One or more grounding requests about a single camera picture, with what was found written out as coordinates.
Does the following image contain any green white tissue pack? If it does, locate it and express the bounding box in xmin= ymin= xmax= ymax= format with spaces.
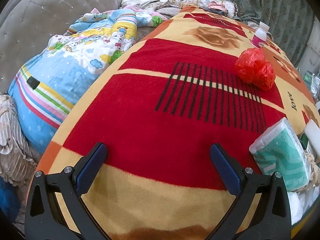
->
xmin=249 ymin=118 xmax=311 ymax=191

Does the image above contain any red plastic bag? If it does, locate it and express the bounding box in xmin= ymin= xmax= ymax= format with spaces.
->
xmin=234 ymin=48 xmax=276 ymax=91

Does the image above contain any colourful cartoon quilt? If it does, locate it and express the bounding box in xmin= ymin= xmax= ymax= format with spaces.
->
xmin=8 ymin=6 xmax=165 ymax=154

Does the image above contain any red orange rose blanket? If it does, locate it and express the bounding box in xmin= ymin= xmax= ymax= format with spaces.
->
xmin=38 ymin=7 xmax=319 ymax=239

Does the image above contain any white pink yogurt bottle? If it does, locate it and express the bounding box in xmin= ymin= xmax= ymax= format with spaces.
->
xmin=252 ymin=22 xmax=269 ymax=48

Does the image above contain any green patterned curtain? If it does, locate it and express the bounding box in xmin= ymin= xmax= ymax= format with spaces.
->
xmin=228 ymin=0 xmax=315 ymax=65

